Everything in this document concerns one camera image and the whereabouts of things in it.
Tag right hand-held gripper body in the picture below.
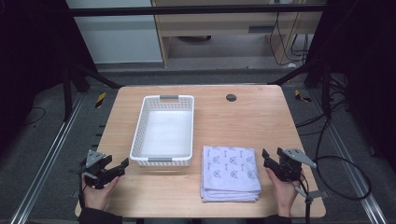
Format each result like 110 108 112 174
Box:
278 147 318 183

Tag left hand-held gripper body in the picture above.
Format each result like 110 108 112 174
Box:
79 149 110 190

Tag white patterned towel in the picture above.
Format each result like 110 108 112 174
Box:
200 145 262 203

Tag white plastic basket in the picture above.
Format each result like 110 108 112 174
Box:
129 94 195 168

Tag person's right hand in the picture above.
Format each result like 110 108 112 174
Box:
264 167 306 218

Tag person's left hand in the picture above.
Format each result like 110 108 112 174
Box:
81 174 121 212

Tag yellow black hazard tape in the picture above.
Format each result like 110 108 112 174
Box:
294 89 312 104
94 91 107 109

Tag black metal stand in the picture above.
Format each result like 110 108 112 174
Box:
267 61 332 117
61 61 123 123

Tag dark curtain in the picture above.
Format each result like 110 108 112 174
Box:
306 0 396 172
0 0 94 157

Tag white cabinet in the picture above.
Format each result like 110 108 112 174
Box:
64 0 163 64

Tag light wooden desk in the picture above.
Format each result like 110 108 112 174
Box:
150 0 327 68

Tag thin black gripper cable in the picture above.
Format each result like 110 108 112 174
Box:
78 174 86 210

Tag grey metal bracket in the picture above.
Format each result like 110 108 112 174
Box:
294 186 330 201

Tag aluminium floor rail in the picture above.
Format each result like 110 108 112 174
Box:
309 89 389 224
8 92 86 224

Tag black floor cables bundle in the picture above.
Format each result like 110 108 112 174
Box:
294 73 354 137

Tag black looping gripper cable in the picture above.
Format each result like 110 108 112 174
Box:
313 115 373 202

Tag thin black floor cable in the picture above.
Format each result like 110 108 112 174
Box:
21 106 47 127

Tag black hanging desk cables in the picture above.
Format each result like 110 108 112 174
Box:
268 11 310 67

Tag black horizontal frame bar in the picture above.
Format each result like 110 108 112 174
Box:
68 4 329 18

